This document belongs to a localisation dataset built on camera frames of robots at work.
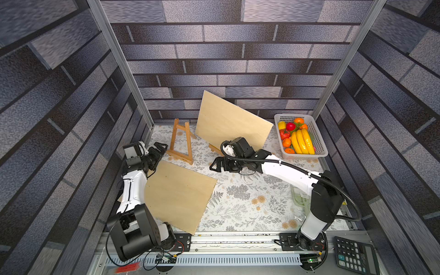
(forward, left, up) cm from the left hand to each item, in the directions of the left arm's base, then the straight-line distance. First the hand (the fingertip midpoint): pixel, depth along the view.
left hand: (164, 149), depth 84 cm
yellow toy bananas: (+13, -77, -9) cm, 78 cm away
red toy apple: (+26, -73, -9) cm, 78 cm away
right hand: (-8, -26, -3) cm, 27 cm away
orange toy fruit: (+32, -80, -9) cm, 87 cm away
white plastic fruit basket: (+8, -87, -11) cm, 88 cm away
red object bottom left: (-47, +8, -19) cm, 51 cm away
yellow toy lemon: (+29, -69, -11) cm, 75 cm away
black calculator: (-42, -85, -17) cm, 97 cm away
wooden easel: (+6, -3, -14) cm, 15 cm away
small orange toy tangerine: (+16, -69, -13) cm, 72 cm away
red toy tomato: (+22, -69, -12) cm, 73 cm away
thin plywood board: (+20, -27, +1) cm, 34 cm away
